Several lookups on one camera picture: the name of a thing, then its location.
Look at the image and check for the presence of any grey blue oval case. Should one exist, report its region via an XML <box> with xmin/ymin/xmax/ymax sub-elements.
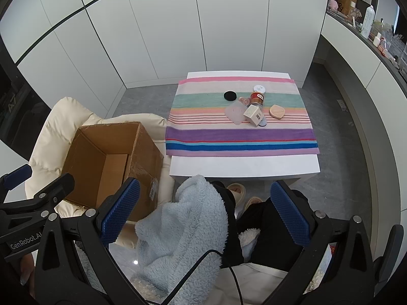
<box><xmin>258</xmin><ymin>117</ymin><xmax>267</xmax><ymax>127</ymax></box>

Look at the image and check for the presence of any peach powder compact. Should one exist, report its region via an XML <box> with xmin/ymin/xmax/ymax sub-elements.
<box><xmin>269</xmin><ymin>105</ymin><xmax>286</xmax><ymax>120</ymax></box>

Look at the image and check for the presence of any beige square carton box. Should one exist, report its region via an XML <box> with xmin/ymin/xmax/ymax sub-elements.
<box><xmin>243</xmin><ymin>105</ymin><xmax>264</xmax><ymax>126</ymax></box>

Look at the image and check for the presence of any translucent square plastic case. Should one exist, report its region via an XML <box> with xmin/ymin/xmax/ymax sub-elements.
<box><xmin>225</xmin><ymin>101</ymin><xmax>247</xmax><ymax>125</ymax></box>

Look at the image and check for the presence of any red gold can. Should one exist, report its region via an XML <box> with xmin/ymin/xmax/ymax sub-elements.
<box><xmin>250</xmin><ymin>91</ymin><xmax>264</xmax><ymax>106</ymax></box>

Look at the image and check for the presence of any black round puff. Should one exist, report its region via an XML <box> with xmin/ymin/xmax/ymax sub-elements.
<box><xmin>224</xmin><ymin>91</ymin><xmax>237</xmax><ymax>102</ymax></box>

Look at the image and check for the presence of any small clear glass bottle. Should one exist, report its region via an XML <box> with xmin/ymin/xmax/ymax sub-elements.
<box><xmin>239</xmin><ymin>97</ymin><xmax>250</xmax><ymax>106</ymax></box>

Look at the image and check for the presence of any white round jar lid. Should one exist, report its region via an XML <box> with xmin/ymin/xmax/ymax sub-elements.
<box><xmin>253</xmin><ymin>85</ymin><xmax>266</xmax><ymax>94</ymax></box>

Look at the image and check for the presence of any beige slipper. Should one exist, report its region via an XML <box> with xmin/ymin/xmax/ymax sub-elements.
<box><xmin>227</xmin><ymin>183</ymin><xmax>246</xmax><ymax>207</ymax></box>

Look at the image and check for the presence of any light blue fleece jacket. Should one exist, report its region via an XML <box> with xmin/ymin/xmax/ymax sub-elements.
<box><xmin>133</xmin><ymin>176</ymin><xmax>228</xmax><ymax>304</ymax></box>

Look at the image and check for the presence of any brown cardboard box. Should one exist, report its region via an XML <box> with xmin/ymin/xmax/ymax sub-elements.
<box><xmin>62</xmin><ymin>122</ymin><xmax>164</xmax><ymax>222</ymax></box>

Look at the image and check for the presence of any striped colourful cloth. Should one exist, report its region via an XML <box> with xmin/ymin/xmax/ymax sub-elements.
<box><xmin>166</xmin><ymin>77</ymin><xmax>319</xmax><ymax>157</ymax></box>

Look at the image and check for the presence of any white spray bottle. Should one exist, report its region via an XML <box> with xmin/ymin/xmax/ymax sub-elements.
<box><xmin>360</xmin><ymin>5</ymin><xmax>375</xmax><ymax>39</ymax></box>

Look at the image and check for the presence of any brown box on shelf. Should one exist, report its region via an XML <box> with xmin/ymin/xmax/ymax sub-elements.
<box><xmin>335</xmin><ymin>0</ymin><xmax>357</xmax><ymax>15</ymax></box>

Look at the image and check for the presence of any black cable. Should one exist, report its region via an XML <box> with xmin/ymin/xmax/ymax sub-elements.
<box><xmin>162</xmin><ymin>248</ymin><xmax>247</xmax><ymax>305</ymax></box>

